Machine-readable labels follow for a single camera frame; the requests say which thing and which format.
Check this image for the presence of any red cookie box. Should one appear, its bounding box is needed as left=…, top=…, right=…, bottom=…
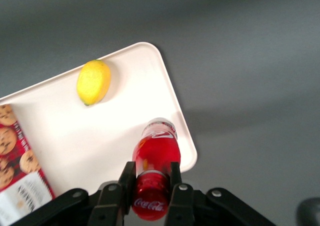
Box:
left=0, top=104, right=56, bottom=226

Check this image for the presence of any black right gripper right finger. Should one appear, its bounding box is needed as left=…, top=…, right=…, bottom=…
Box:
left=163, top=161, right=196, bottom=226

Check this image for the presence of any cream plastic tray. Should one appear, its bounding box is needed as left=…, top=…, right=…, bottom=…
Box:
left=0, top=41, right=198, bottom=204

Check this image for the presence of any red coke bottle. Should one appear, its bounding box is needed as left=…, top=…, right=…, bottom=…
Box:
left=130, top=117, right=182, bottom=222

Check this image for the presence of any yellow lemon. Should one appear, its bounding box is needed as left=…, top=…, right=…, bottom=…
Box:
left=76, top=59, right=112, bottom=107

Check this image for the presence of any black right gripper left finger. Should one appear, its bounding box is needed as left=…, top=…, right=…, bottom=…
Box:
left=88, top=161, right=138, bottom=226

